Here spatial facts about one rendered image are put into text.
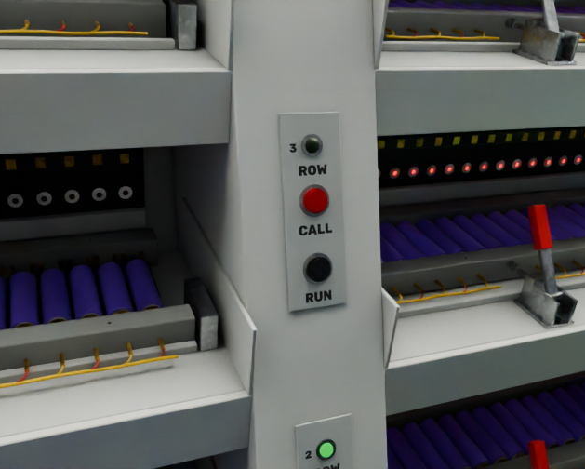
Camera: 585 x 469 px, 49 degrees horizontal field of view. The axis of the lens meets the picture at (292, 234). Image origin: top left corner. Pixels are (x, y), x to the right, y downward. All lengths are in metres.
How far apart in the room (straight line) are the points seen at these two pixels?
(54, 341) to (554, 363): 0.37
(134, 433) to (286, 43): 0.25
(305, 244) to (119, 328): 0.13
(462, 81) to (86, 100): 0.25
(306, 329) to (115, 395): 0.12
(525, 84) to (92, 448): 0.37
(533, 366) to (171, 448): 0.28
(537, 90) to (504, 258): 0.15
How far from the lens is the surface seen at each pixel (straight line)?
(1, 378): 0.43
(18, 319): 0.46
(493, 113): 0.49
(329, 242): 0.41
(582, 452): 0.69
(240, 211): 0.39
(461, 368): 0.49
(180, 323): 0.44
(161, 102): 0.38
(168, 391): 0.42
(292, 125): 0.40
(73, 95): 0.38
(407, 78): 0.44
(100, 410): 0.41
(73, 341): 0.43
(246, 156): 0.39
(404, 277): 0.52
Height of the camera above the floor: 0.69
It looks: 8 degrees down
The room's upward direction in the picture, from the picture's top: 3 degrees counter-clockwise
